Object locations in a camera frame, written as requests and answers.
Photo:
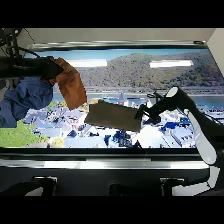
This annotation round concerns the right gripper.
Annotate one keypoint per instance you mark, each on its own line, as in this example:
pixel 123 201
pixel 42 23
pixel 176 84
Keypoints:
pixel 153 112

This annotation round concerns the olive grey shirt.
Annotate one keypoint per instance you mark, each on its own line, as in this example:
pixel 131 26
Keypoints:
pixel 113 116

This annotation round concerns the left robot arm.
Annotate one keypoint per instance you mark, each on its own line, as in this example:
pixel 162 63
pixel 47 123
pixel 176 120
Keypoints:
pixel 20 67

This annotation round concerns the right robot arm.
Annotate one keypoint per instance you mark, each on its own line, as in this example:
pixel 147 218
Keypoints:
pixel 204 140

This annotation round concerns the blue garment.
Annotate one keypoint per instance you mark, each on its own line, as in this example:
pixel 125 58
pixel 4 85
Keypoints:
pixel 28 95

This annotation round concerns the silver frame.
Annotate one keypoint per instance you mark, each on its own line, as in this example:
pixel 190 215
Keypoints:
pixel 100 164

